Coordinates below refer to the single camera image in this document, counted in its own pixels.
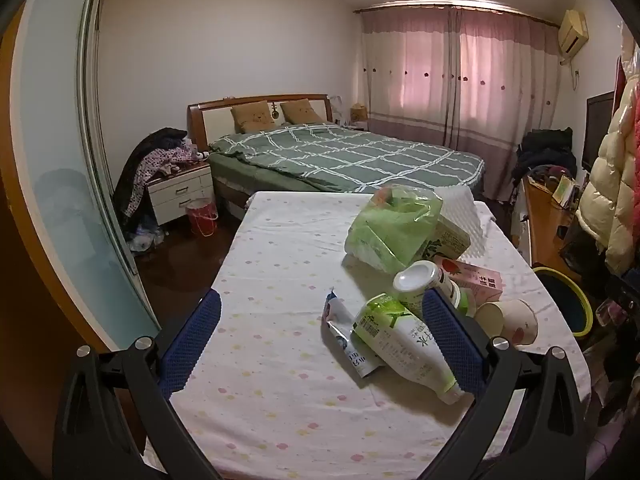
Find black mesh garment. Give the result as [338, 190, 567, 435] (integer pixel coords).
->
[562, 215, 608, 281]

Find green plastic bag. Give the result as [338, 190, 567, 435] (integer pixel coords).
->
[344, 185, 444, 275]

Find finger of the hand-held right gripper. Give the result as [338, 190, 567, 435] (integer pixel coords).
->
[605, 270, 640, 313]

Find wall air conditioner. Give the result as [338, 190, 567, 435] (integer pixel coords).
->
[557, 9, 590, 56]

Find red bucket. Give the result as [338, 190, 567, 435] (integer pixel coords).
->
[186, 198, 219, 237]

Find green plaid duvet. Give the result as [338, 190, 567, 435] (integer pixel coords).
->
[207, 124, 486, 193]

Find white nightstand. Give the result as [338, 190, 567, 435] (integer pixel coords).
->
[147, 160, 217, 226]

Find sliding wardrobe door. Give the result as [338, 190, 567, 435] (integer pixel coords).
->
[10, 0, 161, 356]

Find curtain rod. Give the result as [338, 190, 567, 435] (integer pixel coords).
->
[354, 2, 560, 28]

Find green label white bottle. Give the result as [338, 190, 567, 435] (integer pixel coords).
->
[352, 294, 466, 406]

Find yellow blue trash bin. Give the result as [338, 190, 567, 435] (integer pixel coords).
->
[532, 266, 593, 338]

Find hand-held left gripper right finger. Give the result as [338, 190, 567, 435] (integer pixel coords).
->
[421, 287, 588, 480]

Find paper cup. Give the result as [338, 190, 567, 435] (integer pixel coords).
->
[474, 299, 538, 346]

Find brown bear pillow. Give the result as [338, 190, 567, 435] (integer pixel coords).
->
[231, 101, 275, 133]
[280, 100, 325, 126]

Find white capped plastic bottle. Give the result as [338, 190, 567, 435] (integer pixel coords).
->
[392, 261, 476, 318]

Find pink strawberry box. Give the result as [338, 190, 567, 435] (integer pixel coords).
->
[432, 255, 503, 306]

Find pink white curtain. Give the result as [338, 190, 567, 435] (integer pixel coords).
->
[450, 6, 560, 201]
[361, 7, 458, 151]

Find cream puffer jacket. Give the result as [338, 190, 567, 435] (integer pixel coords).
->
[575, 75, 640, 276]

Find pile of dark clothes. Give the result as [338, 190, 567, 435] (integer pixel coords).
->
[512, 127, 578, 186]

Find green white card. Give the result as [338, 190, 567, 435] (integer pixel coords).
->
[552, 175, 576, 208]

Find white blue squeeze tube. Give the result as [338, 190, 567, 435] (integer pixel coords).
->
[321, 287, 386, 378]

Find clear plastic bag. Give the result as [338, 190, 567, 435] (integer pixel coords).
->
[127, 220, 166, 253]

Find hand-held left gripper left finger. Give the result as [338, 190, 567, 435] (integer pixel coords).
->
[52, 287, 223, 480]

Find wooden bed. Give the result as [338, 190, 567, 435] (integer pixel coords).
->
[187, 94, 488, 208]

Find wooden cabinet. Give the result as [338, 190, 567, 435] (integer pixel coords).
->
[515, 175, 583, 281]

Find black television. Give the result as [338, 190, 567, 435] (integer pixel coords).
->
[581, 91, 616, 171]

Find white foam pad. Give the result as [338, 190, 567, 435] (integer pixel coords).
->
[437, 187, 497, 256]

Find table with dotted white cloth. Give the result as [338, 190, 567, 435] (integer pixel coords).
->
[145, 191, 591, 480]

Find green cream carton box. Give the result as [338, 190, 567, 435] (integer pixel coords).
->
[410, 220, 472, 266]

